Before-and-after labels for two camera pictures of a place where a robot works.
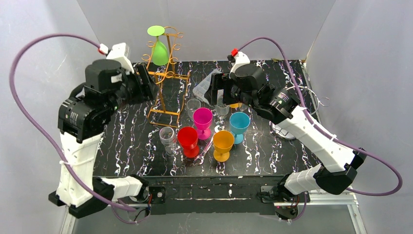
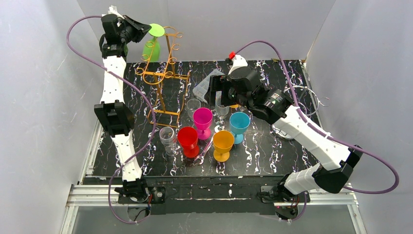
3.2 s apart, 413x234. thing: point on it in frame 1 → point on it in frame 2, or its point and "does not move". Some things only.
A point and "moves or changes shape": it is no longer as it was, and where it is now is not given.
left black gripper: x=142 y=82 → x=138 y=29
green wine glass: x=160 y=56 moves or changes shape
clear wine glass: x=168 y=138 does not move
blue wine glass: x=239 y=124 does not move
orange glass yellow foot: x=223 y=141 does not move
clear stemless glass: x=222 y=109 does not move
